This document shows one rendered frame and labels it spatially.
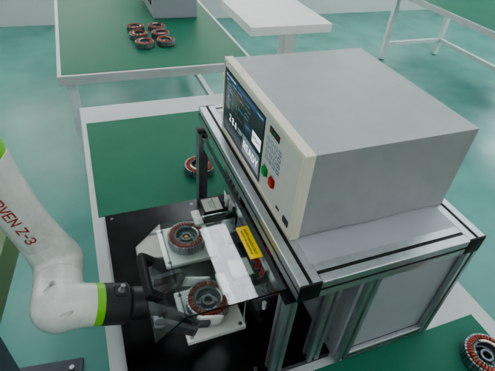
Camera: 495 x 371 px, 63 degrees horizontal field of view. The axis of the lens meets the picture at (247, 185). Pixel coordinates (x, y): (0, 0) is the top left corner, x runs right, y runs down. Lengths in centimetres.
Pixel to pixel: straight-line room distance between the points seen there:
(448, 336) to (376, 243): 47
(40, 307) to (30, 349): 117
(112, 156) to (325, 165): 110
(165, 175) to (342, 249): 89
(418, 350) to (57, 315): 87
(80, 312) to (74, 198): 181
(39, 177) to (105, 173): 137
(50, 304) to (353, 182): 63
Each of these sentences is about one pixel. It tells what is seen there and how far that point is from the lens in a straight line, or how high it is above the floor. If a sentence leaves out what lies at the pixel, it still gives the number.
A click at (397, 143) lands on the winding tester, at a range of 79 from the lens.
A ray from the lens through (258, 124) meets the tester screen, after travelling 86.
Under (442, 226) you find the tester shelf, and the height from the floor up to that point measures 111.
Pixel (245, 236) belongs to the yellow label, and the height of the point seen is 107.
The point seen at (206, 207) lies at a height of 92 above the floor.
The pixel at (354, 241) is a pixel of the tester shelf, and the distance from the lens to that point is 85.
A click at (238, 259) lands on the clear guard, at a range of 83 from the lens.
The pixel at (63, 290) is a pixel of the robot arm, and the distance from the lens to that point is 92.
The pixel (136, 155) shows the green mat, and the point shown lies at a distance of 166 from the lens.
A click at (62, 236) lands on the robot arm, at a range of 98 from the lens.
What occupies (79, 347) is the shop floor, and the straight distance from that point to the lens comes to 202.
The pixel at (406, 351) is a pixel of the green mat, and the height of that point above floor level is 75.
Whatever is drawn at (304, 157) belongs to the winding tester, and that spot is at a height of 132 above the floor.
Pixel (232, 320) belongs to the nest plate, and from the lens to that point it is 108.
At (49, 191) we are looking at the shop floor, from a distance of 278.
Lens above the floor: 170
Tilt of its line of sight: 39 degrees down
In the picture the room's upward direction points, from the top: 5 degrees clockwise
